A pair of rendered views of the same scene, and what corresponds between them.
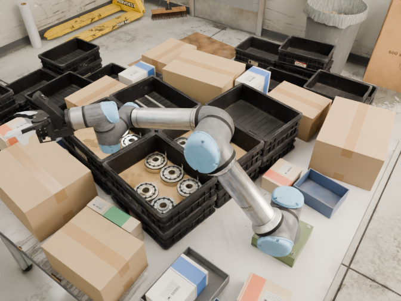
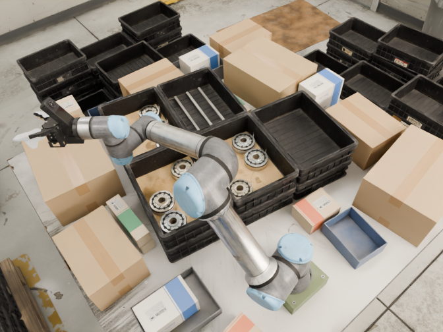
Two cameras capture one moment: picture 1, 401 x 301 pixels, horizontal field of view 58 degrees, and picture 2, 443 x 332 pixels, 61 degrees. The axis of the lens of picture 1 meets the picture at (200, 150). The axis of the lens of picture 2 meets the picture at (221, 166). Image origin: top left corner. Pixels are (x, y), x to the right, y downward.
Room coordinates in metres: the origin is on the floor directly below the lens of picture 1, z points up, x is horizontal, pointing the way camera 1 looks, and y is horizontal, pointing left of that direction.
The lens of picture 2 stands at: (0.28, -0.28, 2.12)
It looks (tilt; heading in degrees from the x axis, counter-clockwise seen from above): 52 degrees down; 19
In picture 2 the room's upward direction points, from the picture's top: 4 degrees counter-clockwise
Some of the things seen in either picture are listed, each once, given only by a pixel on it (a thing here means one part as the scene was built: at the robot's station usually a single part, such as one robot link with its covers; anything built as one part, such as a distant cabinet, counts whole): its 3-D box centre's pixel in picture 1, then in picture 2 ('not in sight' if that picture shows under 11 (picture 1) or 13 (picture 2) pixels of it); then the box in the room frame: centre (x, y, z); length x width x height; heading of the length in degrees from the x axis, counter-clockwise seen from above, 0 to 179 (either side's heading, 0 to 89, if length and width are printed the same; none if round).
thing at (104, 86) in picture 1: (101, 104); (154, 89); (1.71, 0.56, 0.78); 0.30 x 0.22 x 0.16; 142
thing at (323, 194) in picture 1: (319, 192); (353, 236); (1.09, -0.54, 0.74); 0.20 x 0.15 x 0.07; 47
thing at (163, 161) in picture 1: (156, 160); (182, 167); (1.17, 0.20, 0.86); 0.10 x 0.10 x 0.01
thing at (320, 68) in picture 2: not in sight; (321, 80); (2.65, -0.31, 0.26); 0.40 x 0.30 x 0.23; 55
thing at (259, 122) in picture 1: (251, 119); (300, 136); (1.46, -0.26, 0.87); 0.40 x 0.30 x 0.11; 44
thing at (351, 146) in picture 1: (352, 140); (413, 182); (1.37, -0.76, 0.80); 0.40 x 0.30 x 0.20; 152
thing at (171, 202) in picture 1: (163, 206); (173, 221); (0.91, 0.15, 0.86); 0.10 x 0.10 x 0.01
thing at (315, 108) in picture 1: (295, 110); (360, 130); (1.65, -0.53, 0.78); 0.30 x 0.22 x 0.16; 49
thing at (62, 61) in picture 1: (75, 74); (154, 41); (2.71, 1.06, 0.37); 0.40 x 0.30 x 0.45; 145
